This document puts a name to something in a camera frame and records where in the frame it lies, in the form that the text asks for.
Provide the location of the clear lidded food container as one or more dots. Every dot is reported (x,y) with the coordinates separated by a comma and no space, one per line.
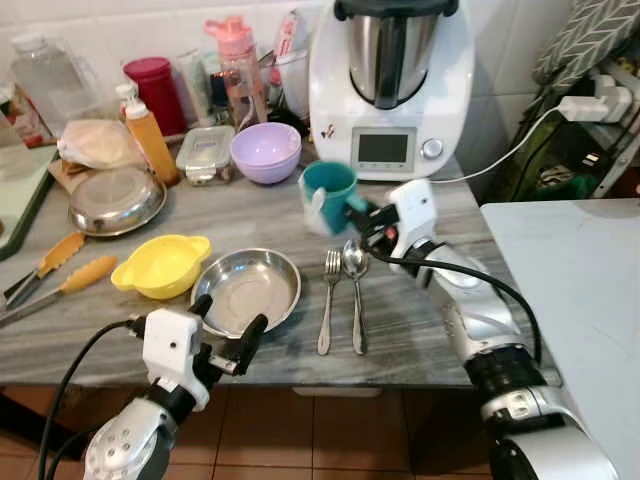
(206,152)

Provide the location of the pink water bottle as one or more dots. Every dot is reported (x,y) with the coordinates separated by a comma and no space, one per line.
(240,70)

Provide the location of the clear plastic jug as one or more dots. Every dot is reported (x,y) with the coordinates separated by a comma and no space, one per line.
(55,80)

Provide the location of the steel fork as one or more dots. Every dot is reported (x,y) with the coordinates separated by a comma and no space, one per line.
(333,268)

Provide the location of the yellow plastic bowl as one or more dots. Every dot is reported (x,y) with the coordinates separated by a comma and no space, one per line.
(160,266)

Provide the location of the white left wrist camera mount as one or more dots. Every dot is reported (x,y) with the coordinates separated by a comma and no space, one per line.
(170,345)

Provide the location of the bread in plastic bag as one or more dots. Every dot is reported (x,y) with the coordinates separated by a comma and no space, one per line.
(100,143)

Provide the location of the orange tipped steel tongs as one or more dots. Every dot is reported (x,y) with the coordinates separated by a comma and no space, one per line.
(62,250)

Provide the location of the purple plastic bowl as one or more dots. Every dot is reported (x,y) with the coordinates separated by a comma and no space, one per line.
(266,153)

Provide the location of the round stainless steel plate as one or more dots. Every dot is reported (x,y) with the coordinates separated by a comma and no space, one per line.
(250,287)
(115,202)

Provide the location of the teal mug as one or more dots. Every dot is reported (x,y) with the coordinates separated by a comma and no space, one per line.
(330,190)

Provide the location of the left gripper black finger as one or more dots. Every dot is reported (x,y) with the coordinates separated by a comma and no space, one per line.
(251,340)
(201,306)

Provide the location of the grey patterned cloth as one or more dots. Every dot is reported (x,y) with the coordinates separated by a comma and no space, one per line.
(590,35)

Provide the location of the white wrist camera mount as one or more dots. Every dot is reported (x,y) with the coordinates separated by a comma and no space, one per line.
(170,345)
(412,210)

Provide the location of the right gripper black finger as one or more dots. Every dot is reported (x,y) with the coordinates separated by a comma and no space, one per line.
(360,209)

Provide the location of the green tray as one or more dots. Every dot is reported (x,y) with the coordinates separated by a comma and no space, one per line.
(25,200)

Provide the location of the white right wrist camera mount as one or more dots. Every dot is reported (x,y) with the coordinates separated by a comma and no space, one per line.
(412,210)

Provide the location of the white table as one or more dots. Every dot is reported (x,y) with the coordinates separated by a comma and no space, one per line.
(560,290)

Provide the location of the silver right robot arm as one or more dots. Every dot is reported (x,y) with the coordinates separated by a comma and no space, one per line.
(485,325)

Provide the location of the white power adapter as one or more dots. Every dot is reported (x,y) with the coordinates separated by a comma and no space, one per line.
(590,105)

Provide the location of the steel spoon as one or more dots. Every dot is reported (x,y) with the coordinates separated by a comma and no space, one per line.
(355,258)

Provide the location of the dark red canister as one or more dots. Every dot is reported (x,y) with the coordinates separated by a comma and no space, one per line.
(155,92)

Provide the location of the white food processor appliance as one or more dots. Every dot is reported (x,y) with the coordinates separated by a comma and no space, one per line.
(335,100)

